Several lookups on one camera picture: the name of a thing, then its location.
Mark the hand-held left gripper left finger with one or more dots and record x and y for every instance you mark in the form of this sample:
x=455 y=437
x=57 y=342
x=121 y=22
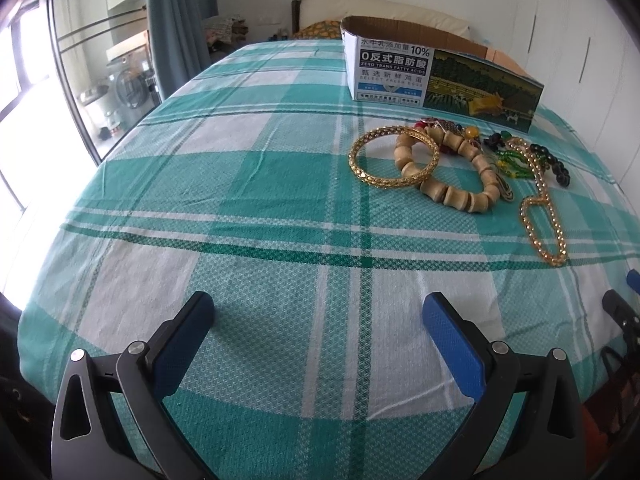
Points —
x=182 y=345

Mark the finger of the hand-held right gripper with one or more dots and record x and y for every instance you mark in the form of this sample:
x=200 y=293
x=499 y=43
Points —
x=634 y=279
x=620 y=306

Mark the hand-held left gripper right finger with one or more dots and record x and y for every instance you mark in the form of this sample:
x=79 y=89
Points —
x=450 y=340

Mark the green pendant with dark beads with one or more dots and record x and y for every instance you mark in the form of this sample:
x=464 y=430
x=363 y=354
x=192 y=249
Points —
x=494 y=140

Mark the gold mesh bangle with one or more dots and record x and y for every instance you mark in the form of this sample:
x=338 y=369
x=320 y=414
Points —
x=352 y=156

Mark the printed cardboard box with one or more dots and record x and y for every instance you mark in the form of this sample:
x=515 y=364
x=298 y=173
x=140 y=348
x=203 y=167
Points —
x=390 y=67

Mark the green plaid bedsheet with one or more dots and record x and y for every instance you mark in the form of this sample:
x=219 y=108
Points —
x=250 y=210

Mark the white wardrobe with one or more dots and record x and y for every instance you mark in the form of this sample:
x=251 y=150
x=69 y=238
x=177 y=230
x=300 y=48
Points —
x=575 y=35

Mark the washing machine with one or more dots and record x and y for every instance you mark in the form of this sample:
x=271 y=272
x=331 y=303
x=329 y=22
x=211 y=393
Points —
x=130 y=85

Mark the pile of clothes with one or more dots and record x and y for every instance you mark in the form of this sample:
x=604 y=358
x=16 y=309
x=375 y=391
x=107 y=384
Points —
x=225 y=30

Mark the blue-grey curtain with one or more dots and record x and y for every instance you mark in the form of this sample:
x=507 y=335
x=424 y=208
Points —
x=175 y=25

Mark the glass sliding door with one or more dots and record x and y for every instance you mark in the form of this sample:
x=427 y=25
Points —
x=65 y=45

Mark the cream padded headboard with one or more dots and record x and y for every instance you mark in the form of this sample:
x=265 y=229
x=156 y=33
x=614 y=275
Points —
x=400 y=7

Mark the orange floral quilt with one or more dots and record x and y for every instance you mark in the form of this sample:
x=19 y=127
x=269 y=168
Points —
x=320 y=29

